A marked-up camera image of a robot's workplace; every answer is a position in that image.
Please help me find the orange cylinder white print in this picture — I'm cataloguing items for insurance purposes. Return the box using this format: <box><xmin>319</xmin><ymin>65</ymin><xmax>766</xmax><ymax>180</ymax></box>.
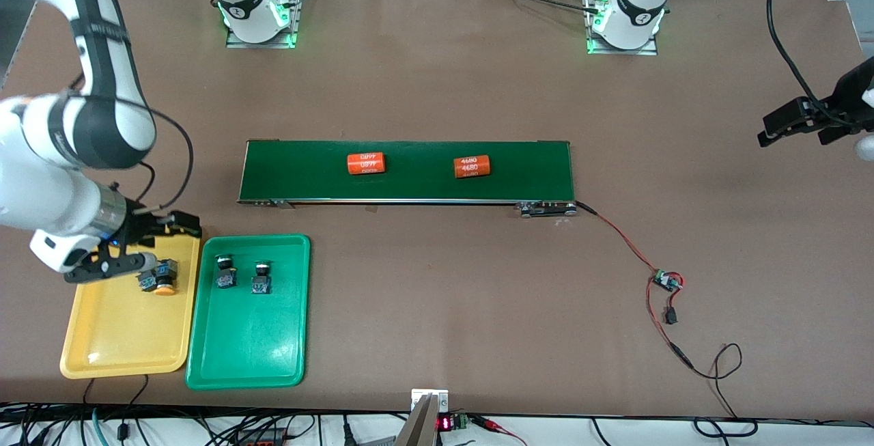
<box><xmin>453</xmin><ymin>154</ymin><xmax>492</xmax><ymax>180</ymax></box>
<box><xmin>347</xmin><ymin>152</ymin><xmax>387</xmax><ymax>177</ymax></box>

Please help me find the yellow plastic tray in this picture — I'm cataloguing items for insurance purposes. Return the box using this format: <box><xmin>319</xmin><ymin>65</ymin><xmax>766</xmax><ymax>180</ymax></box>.
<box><xmin>59</xmin><ymin>223</ymin><xmax>201</xmax><ymax>380</ymax></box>

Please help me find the green plastic tray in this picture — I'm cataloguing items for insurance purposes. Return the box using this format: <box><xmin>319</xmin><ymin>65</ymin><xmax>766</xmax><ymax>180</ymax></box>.
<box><xmin>185</xmin><ymin>234</ymin><xmax>311</xmax><ymax>391</ymax></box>

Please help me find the orange power strip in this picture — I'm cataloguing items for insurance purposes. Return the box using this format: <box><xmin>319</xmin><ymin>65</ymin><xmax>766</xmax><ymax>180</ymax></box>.
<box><xmin>232</xmin><ymin>429</ymin><xmax>291</xmax><ymax>446</ymax></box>

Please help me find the green conveyor belt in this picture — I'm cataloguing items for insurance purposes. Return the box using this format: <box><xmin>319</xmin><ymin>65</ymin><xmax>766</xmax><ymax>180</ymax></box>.
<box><xmin>237</xmin><ymin>139</ymin><xmax>580</xmax><ymax>219</ymax></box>

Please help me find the red clip lead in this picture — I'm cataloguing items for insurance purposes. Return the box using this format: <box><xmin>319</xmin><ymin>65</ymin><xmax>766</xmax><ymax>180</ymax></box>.
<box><xmin>471</xmin><ymin>415</ymin><xmax>530</xmax><ymax>446</ymax></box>

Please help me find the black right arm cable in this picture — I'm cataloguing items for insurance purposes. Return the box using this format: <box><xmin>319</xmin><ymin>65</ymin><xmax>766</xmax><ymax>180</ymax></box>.
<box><xmin>68</xmin><ymin>74</ymin><xmax>195</xmax><ymax>218</ymax></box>

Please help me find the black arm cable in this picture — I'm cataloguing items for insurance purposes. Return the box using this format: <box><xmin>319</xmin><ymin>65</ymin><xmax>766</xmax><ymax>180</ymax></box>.
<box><xmin>766</xmin><ymin>0</ymin><xmax>844</xmax><ymax>126</ymax></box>
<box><xmin>68</xmin><ymin>74</ymin><xmax>195</xmax><ymax>218</ymax></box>

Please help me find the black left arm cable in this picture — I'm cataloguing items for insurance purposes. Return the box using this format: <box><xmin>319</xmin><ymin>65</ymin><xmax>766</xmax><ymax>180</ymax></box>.
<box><xmin>766</xmin><ymin>0</ymin><xmax>844</xmax><ymax>126</ymax></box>

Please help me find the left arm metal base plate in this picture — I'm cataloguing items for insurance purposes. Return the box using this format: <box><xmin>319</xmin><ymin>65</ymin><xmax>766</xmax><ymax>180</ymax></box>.
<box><xmin>584</xmin><ymin>0</ymin><xmax>658</xmax><ymax>56</ymax></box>

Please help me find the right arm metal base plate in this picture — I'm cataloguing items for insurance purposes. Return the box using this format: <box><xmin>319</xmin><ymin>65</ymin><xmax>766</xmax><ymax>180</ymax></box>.
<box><xmin>225</xmin><ymin>0</ymin><xmax>305</xmax><ymax>49</ymax></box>

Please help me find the grey metal mount bracket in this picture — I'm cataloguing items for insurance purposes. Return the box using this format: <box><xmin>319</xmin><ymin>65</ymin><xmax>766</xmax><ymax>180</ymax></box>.
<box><xmin>395</xmin><ymin>389</ymin><xmax>450</xmax><ymax>446</ymax></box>

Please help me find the black looped cable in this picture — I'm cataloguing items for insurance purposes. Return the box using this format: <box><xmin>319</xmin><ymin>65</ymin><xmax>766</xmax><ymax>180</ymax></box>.
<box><xmin>693</xmin><ymin>417</ymin><xmax>759</xmax><ymax>438</ymax></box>

